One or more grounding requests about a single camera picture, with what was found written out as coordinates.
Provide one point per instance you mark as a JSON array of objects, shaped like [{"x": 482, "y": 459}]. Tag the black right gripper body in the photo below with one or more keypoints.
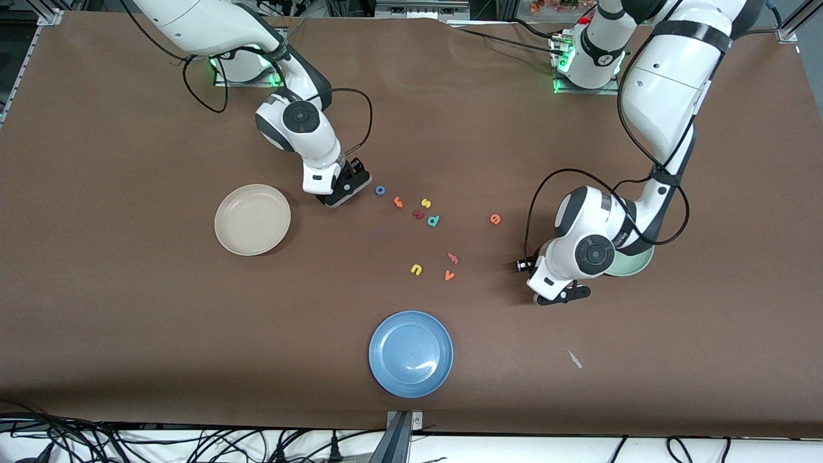
[{"x": 352, "y": 181}]

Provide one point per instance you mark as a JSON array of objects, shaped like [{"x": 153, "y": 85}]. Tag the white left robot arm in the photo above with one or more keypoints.
[{"x": 669, "y": 83}]

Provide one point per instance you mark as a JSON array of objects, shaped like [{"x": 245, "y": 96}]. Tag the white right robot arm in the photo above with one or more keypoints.
[{"x": 193, "y": 19}]

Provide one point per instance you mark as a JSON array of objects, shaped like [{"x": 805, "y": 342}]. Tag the small white paper scrap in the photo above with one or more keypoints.
[{"x": 574, "y": 359}]

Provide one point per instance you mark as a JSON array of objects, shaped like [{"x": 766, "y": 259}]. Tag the green plate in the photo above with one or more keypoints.
[{"x": 633, "y": 265}]

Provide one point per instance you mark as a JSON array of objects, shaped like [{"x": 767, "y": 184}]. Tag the beige brown plate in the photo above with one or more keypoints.
[{"x": 251, "y": 222}]

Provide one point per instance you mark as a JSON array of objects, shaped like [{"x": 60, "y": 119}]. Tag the blue plate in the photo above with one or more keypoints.
[{"x": 410, "y": 354}]

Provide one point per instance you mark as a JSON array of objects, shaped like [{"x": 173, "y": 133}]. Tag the grey power strip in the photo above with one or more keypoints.
[{"x": 421, "y": 9}]

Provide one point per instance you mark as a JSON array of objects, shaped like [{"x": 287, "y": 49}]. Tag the orange dried flowers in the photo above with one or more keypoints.
[{"x": 546, "y": 6}]

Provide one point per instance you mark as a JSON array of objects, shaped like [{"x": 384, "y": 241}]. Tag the black power plug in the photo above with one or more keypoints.
[
  {"x": 334, "y": 451},
  {"x": 281, "y": 454}
]

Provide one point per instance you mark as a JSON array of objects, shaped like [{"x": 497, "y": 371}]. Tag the brown table cover sheet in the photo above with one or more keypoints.
[{"x": 128, "y": 321}]

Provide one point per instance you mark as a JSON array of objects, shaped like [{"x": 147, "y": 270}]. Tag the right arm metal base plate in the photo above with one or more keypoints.
[{"x": 238, "y": 84}]

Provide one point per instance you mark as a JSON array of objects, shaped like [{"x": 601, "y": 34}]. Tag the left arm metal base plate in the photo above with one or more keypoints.
[{"x": 607, "y": 92}]

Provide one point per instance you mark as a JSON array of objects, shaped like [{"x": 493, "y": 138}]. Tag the grey metal mounting bracket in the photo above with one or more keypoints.
[{"x": 398, "y": 444}]

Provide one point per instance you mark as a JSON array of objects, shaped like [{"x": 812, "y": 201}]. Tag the aluminium frame corner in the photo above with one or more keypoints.
[
  {"x": 50, "y": 17},
  {"x": 786, "y": 33}
]

